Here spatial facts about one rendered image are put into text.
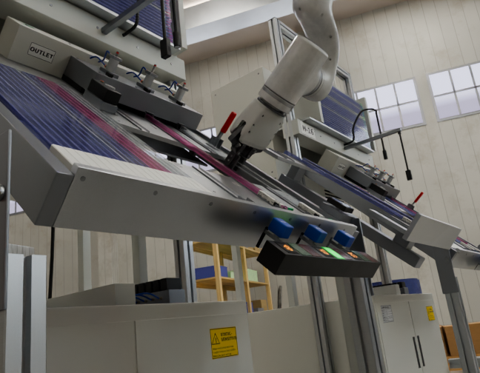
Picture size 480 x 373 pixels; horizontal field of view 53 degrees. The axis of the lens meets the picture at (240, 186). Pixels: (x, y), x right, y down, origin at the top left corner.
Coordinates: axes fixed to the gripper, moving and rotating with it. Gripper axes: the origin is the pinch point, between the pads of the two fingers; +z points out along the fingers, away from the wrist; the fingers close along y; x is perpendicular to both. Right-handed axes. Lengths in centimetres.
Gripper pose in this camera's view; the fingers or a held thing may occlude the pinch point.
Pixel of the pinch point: (235, 160)
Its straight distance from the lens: 113.1
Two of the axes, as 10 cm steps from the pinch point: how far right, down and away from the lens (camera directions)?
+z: -5.5, 7.9, 2.8
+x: 5.6, 5.9, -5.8
